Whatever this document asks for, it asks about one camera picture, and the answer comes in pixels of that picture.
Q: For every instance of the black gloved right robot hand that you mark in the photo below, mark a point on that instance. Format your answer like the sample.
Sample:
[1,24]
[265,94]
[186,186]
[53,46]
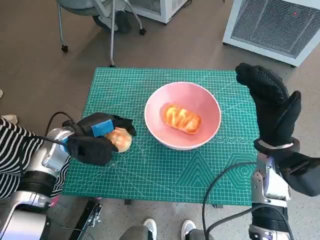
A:
[272,112]

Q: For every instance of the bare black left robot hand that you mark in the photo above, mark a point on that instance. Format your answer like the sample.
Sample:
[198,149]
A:
[102,126]

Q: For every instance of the round toy bread bun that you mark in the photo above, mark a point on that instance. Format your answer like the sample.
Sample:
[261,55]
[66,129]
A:
[122,142]

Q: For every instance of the pink bowl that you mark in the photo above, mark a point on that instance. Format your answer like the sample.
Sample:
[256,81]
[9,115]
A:
[155,117]

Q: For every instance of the long toy bread loaf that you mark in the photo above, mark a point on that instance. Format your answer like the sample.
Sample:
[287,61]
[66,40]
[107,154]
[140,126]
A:
[181,117]

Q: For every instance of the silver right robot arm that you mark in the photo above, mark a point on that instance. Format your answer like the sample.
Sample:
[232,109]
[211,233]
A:
[267,180]

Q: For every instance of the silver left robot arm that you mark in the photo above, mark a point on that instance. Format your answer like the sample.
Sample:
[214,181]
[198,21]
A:
[50,155]

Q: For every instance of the green cutting mat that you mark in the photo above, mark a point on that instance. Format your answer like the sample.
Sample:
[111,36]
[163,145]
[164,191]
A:
[150,172]

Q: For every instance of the black table clamp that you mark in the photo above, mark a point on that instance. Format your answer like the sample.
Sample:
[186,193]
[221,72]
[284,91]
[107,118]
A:
[128,202]

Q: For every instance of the large white mesh cabinet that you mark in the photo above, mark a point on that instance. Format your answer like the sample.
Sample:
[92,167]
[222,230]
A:
[270,25]

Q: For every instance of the person in striped clothing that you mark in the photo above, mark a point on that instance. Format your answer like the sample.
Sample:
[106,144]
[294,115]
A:
[15,160]

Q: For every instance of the person's beige shoe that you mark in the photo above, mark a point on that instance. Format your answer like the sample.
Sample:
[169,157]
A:
[8,118]
[1,93]

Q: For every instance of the black metal stand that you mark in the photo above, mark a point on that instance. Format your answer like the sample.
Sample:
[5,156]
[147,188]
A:
[86,220]

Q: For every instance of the grey office chair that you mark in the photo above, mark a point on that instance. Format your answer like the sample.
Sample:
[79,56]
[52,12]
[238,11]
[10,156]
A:
[111,25]

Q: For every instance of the dark bag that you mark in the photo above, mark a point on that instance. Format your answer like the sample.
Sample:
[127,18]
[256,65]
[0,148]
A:
[123,21]

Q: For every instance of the person with white shoes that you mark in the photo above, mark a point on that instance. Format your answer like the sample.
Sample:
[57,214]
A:
[150,225]

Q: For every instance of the small white mesh cabinet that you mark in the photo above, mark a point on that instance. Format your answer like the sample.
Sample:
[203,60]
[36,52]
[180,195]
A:
[165,10]

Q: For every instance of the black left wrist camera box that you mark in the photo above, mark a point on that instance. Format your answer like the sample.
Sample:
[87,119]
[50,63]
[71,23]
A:
[92,150]

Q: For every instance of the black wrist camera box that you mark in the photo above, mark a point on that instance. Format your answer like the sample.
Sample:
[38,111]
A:
[92,150]
[300,172]

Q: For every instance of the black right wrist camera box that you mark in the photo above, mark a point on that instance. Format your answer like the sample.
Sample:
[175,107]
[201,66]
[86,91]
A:
[300,172]

